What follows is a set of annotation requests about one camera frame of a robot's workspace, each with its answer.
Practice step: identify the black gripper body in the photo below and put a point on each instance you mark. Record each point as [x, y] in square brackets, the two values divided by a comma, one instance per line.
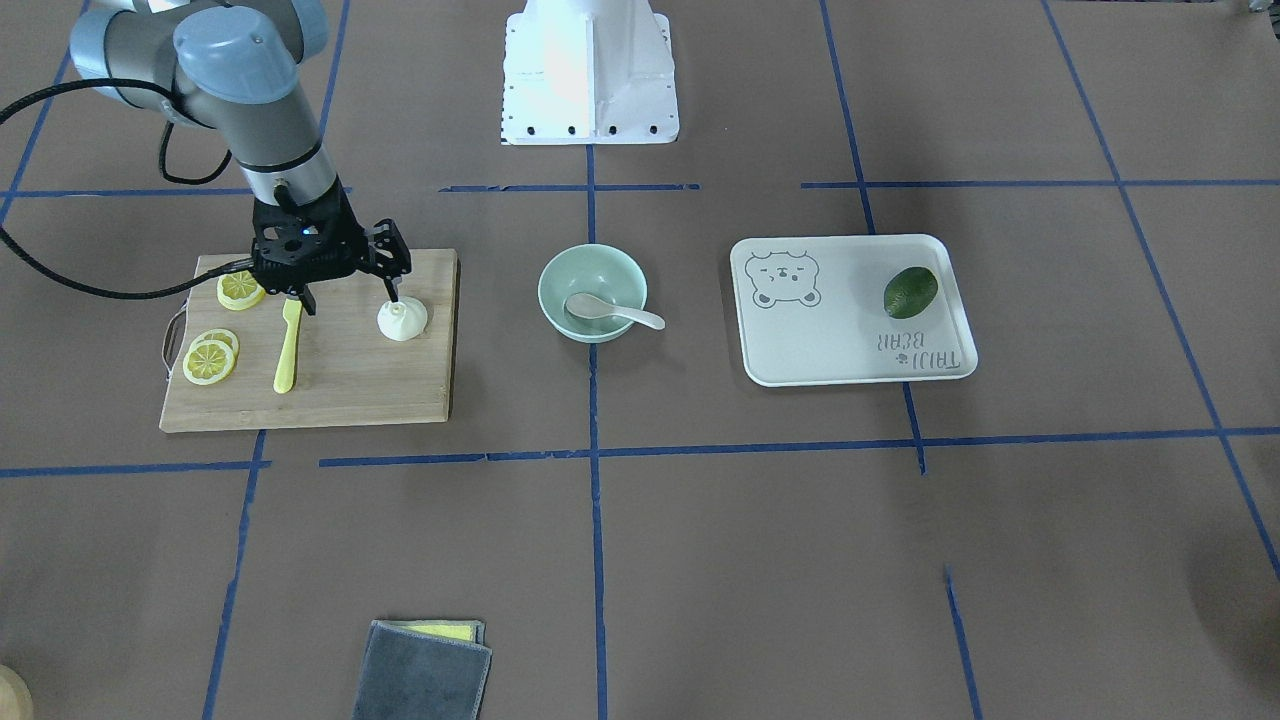
[346, 226]

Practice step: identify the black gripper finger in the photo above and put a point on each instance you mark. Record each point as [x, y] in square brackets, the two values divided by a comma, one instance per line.
[391, 256]
[306, 300]

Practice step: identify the white steamed bun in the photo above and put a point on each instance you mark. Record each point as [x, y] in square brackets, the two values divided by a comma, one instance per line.
[403, 319]

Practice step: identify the white ceramic spoon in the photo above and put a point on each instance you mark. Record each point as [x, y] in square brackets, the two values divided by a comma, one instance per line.
[589, 306]

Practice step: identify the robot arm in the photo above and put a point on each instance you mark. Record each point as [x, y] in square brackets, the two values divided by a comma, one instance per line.
[233, 66]

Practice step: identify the green ceramic bowl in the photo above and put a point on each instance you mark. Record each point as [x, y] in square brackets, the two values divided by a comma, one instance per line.
[602, 271]

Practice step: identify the yellow plastic knife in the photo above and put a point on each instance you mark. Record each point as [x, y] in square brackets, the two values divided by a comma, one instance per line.
[286, 366]

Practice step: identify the lemon slice single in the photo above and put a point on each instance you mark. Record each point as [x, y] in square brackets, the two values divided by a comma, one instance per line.
[239, 291]

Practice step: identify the wooden cutting board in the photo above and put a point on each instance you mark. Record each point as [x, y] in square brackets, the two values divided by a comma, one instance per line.
[348, 373]

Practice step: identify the lemon slice back pair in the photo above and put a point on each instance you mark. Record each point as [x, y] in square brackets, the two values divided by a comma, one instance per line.
[229, 338]

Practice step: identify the lemon slice pair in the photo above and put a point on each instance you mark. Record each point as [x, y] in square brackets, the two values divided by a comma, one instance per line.
[208, 362]
[229, 338]

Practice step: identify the lemon slice front pair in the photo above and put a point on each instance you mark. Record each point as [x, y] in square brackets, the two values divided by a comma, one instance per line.
[208, 362]

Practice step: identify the grey yellow sponge cloth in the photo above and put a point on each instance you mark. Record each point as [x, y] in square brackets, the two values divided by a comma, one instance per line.
[423, 669]

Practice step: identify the white bear tray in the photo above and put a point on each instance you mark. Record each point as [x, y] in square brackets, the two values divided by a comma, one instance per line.
[811, 312]

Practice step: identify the green avocado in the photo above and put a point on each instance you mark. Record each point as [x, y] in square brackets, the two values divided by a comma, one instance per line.
[910, 292]

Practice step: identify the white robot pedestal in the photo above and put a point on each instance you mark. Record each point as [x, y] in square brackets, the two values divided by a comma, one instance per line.
[588, 73]

